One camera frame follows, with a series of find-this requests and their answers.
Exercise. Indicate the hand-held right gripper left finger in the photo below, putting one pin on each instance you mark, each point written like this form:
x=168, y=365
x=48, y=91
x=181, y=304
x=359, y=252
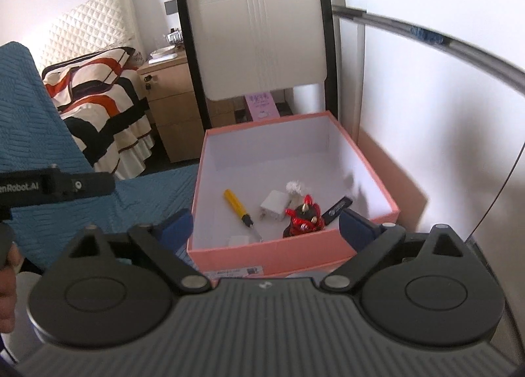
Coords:
x=176, y=230

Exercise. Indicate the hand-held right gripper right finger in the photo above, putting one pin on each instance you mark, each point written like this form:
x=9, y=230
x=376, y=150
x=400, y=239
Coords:
x=353, y=226

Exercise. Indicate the black usb stick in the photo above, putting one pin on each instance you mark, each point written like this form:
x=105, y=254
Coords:
x=337, y=209

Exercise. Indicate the red devil figurine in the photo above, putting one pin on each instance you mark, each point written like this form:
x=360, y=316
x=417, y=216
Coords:
x=303, y=219

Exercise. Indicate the white charger plug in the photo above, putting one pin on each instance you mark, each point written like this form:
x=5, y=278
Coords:
x=274, y=207
x=238, y=241

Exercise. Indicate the white plush toy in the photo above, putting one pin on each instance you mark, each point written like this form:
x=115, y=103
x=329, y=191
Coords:
x=294, y=190

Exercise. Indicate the pink cardboard box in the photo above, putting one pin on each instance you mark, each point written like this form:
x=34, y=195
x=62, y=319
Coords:
x=287, y=254

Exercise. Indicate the person's left hand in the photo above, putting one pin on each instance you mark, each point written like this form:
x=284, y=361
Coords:
x=7, y=299

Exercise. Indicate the blue textured chair cover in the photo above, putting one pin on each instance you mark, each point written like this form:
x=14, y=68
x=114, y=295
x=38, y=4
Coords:
x=37, y=123

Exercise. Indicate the wooden nightstand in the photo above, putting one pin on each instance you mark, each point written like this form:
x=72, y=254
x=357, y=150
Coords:
x=172, y=114

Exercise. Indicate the striped pillow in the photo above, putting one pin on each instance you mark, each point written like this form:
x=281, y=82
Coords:
x=94, y=67

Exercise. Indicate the keys in drawer lock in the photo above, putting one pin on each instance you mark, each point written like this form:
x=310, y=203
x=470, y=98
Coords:
x=150, y=82

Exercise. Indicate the cream quilted headboard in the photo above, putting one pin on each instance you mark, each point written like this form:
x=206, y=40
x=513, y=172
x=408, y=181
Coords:
x=90, y=20

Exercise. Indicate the white dish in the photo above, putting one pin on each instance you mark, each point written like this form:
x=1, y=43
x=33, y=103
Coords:
x=162, y=55

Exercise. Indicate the grey metal rail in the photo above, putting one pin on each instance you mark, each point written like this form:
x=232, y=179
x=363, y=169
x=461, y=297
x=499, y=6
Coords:
x=451, y=41

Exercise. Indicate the white chair with black frame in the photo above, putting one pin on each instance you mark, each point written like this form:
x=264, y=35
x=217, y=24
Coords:
x=262, y=32

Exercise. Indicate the grey wall switch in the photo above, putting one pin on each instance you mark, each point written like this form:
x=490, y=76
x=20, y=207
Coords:
x=170, y=7

